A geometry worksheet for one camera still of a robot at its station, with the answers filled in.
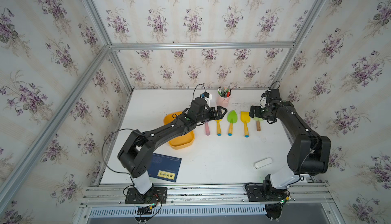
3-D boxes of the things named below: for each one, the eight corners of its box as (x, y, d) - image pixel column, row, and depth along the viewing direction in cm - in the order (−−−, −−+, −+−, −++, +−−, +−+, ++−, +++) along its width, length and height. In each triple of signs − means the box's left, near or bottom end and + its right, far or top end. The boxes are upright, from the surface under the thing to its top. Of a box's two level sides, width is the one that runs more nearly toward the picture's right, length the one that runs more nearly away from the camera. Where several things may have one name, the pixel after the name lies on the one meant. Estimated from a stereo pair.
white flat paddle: (255, 169, 83) (257, 168, 80) (252, 164, 84) (254, 163, 82) (271, 162, 85) (273, 161, 83) (268, 158, 87) (270, 156, 84)
